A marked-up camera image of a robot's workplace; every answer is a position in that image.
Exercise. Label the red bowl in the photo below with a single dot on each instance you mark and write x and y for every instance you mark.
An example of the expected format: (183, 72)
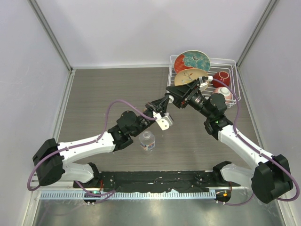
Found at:
(222, 76)

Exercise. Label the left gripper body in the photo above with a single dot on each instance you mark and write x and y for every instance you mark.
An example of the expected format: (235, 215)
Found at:
(151, 108)

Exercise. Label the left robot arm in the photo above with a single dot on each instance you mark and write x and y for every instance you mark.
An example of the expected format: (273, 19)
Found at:
(54, 161)

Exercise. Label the pink patterned bowl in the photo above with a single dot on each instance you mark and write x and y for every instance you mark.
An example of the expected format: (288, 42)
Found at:
(226, 93)

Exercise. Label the white slotted cable duct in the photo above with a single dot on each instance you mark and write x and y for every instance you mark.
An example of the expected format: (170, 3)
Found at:
(173, 194)

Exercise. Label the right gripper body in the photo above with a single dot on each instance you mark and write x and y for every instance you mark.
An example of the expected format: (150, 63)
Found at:
(194, 91)

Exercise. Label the red and teal plate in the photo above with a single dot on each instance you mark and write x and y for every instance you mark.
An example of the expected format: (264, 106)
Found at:
(192, 59)

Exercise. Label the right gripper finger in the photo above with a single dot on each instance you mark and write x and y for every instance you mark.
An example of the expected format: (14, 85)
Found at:
(182, 89)
(179, 102)

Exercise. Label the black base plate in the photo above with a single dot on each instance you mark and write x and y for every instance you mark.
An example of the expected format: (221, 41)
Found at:
(188, 181)

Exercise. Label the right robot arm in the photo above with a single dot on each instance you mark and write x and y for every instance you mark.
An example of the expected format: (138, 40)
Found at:
(269, 176)

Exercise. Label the clear plastic water bottle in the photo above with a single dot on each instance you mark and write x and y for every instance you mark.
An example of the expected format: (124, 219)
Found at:
(147, 142)

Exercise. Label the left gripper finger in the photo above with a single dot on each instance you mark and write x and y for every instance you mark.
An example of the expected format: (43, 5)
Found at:
(155, 103)
(163, 104)

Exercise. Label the cream floral plate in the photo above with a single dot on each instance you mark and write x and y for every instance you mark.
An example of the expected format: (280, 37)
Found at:
(188, 75)

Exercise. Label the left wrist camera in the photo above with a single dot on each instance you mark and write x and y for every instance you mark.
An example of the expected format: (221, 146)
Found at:
(165, 121)

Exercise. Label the aluminium frame rail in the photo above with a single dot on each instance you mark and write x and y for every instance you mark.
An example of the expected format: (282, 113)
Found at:
(33, 182)

